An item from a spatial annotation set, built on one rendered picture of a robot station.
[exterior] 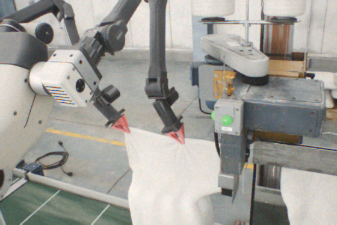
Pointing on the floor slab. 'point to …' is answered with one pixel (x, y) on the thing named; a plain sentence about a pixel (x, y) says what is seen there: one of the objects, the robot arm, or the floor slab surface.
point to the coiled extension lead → (59, 160)
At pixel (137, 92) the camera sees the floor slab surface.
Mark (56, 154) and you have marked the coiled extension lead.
